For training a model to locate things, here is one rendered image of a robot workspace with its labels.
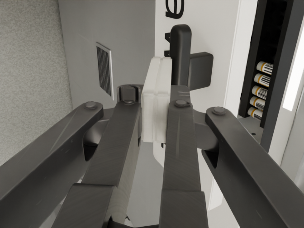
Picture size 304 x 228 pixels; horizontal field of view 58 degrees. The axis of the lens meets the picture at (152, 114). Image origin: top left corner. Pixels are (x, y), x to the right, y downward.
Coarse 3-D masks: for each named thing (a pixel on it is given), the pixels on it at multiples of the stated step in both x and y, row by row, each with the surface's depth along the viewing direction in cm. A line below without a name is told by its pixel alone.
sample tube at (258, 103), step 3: (252, 99) 32; (255, 99) 32; (258, 99) 32; (261, 99) 32; (252, 102) 32; (255, 102) 32; (258, 102) 32; (261, 102) 31; (264, 102) 31; (255, 105) 32; (258, 105) 32; (261, 105) 31; (258, 108) 32; (261, 108) 31
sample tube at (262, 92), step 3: (255, 87) 32; (258, 87) 32; (261, 87) 31; (252, 90) 32; (255, 90) 32; (258, 90) 31; (261, 90) 31; (264, 90) 31; (267, 90) 31; (252, 93) 32; (255, 93) 32; (258, 93) 31; (261, 93) 31; (264, 93) 31; (261, 96) 31; (264, 96) 31
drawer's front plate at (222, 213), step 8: (224, 200) 33; (216, 208) 35; (224, 208) 34; (208, 216) 37; (216, 216) 36; (224, 216) 34; (232, 216) 33; (216, 224) 36; (224, 224) 35; (232, 224) 33
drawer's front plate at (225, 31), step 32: (160, 0) 26; (192, 0) 22; (224, 0) 19; (256, 0) 19; (160, 32) 27; (192, 32) 23; (224, 32) 20; (224, 64) 21; (192, 96) 25; (224, 96) 21; (160, 160) 34
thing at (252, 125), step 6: (258, 0) 31; (252, 30) 33; (246, 66) 35; (240, 102) 37; (240, 120) 38; (246, 120) 38; (252, 120) 38; (258, 120) 38; (246, 126) 37; (252, 126) 37; (258, 126) 37; (252, 132) 36; (258, 132) 36; (258, 138) 34
